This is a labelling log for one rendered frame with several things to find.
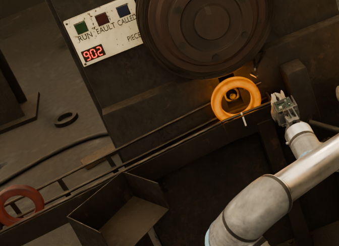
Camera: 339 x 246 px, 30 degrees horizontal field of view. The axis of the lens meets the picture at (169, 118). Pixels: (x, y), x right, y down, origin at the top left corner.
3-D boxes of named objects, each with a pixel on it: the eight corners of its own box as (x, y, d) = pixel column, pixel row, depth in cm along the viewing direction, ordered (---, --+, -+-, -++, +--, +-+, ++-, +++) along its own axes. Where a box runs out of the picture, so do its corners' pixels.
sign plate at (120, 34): (83, 65, 231) (63, 21, 223) (150, 38, 230) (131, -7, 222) (83, 67, 229) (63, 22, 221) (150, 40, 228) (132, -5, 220)
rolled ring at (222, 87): (253, 71, 228) (250, 68, 231) (205, 90, 228) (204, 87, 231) (267, 114, 236) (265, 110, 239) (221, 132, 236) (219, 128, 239)
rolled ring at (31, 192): (27, 180, 233) (27, 175, 236) (-16, 202, 235) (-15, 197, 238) (53, 216, 241) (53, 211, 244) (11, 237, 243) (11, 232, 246)
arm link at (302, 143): (324, 179, 201) (298, 177, 197) (308, 152, 210) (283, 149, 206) (339, 159, 196) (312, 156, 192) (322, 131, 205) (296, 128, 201)
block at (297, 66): (293, 117, 247) (277, 64, 236) (313, 109, 247) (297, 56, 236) (302, 129, 237) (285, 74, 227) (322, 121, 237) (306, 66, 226)
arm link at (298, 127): (317, 144, 208) (289, 155, 209) (311, 134, 212) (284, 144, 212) (313, 126, 202) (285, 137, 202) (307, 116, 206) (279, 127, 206)
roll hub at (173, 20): (183, 70, 217) (155, -5, 205) (260, 39, 216) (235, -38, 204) (186, 75, 212) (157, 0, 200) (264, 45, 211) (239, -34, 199)
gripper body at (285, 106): (291, 93, 214) (305, 116, 205) (295, 110, 220) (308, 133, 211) (270, 102, 214) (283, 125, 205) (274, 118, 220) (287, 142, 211)
